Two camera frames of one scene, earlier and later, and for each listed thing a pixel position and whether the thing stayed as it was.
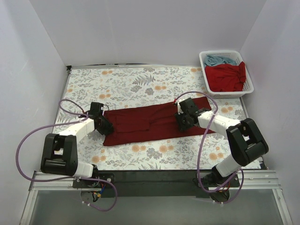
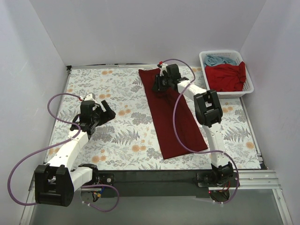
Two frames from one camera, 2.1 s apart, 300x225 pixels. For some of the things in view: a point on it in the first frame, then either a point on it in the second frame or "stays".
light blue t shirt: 215,60 stays
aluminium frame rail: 248,179 stays
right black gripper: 180,120 -> 160,82
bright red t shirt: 223,78 stays
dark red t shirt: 127,125 -> 161,106
